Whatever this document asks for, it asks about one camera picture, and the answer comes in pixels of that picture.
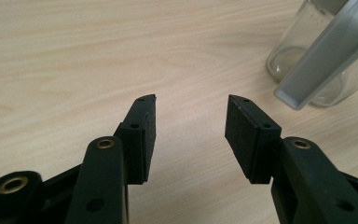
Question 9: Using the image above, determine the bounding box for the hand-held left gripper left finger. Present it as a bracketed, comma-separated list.
[64, 93, 157, 224]

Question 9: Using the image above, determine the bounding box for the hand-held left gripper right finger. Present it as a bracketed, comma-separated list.
[224, 94, 358, 224]

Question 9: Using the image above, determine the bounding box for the clear jar with grey lid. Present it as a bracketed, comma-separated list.
[266, 0, 358, 110]

